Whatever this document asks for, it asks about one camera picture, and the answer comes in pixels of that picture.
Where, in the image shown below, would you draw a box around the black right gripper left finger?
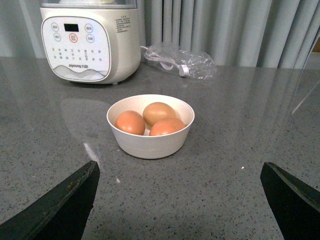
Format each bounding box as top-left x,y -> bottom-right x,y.
0,160 -> 100,240

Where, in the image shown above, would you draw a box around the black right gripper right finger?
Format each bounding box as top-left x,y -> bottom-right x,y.
260,162 -> 320,240

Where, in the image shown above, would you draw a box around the brown egg left in bowl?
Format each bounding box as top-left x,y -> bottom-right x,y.
114,110 -> 145,136

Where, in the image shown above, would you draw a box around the pale brown egg at back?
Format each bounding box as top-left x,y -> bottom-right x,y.
142,102 -> 177,127

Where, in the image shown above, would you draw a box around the brown egg front right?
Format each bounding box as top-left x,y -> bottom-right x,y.
149,117 -> 186,136

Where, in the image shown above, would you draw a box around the white round bowl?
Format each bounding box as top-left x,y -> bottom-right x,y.
106,94 -> 195,160

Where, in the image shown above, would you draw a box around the grey curtain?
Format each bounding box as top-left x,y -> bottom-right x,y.
0,0 -> 320,69

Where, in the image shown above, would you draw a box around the white Joyoung cooker appliance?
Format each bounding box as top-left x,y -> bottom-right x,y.
40,0 -> 141,84

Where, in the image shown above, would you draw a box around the clear plastic bag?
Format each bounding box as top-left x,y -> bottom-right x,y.
140,42 -> 219,80

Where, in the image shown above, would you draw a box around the white power cable with plug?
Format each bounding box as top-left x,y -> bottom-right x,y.
140,45 -> 190,78

